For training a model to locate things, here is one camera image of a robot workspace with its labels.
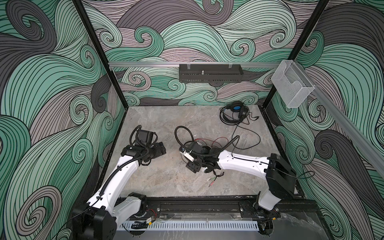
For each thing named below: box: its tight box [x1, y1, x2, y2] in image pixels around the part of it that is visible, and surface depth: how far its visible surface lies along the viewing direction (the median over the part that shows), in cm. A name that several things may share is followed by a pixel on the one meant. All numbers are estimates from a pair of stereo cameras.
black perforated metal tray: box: [179, 64, 244, 83], surface depth 97 cm
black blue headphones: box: [222, 101, 249, 124], surface depth 113 cm
